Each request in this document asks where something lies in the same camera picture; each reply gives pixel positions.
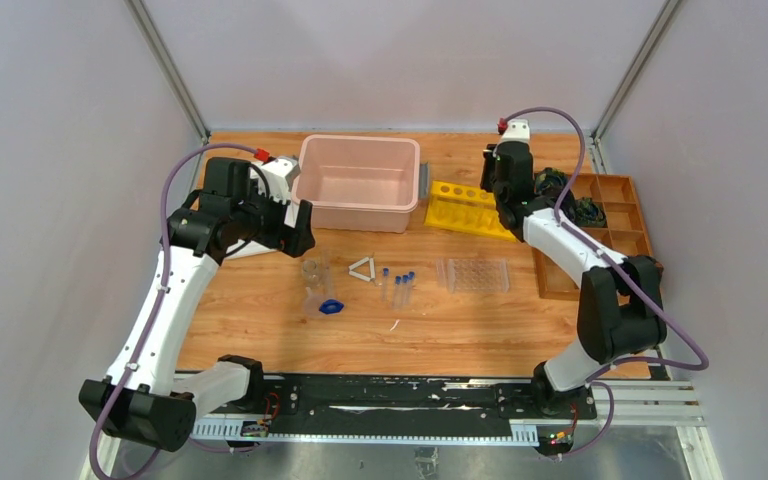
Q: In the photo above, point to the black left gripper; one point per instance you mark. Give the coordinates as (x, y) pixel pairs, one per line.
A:
(297, 228)

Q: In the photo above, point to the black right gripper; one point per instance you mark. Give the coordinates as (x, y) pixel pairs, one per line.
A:
(491, 156)

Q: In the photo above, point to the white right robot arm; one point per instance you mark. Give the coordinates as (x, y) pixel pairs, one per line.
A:
(619, 295)

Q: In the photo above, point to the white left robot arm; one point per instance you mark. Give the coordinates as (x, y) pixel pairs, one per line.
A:
(139, 399)

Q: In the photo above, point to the small clear glass beaker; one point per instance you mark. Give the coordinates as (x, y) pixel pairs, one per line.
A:
(311, 273)

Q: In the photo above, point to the blue floral rolled tie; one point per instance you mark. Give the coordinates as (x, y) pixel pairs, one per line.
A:
(550, 182)

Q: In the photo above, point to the yellow test tube rack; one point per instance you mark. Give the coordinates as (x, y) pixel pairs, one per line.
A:
(464, 209)

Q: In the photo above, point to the white clay pipe triangle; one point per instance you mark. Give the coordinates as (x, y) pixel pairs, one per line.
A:
(364, 269)

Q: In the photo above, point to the pink plastic bin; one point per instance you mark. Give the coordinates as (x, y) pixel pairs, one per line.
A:
(358, 182)

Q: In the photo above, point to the green floral rolled tie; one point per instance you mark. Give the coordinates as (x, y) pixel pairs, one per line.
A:
(589, 214)

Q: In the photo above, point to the wooden compartment organizer tray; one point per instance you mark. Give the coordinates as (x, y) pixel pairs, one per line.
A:
(624, 230)

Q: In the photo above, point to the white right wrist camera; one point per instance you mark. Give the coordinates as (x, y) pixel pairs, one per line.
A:
(514, 130)

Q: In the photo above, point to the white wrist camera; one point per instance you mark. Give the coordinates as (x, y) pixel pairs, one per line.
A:
(514, 130)
(278, 177)

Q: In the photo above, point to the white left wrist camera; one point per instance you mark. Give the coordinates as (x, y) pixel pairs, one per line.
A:
(278, 177)

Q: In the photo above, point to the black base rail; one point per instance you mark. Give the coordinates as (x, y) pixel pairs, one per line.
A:
(402, 410)

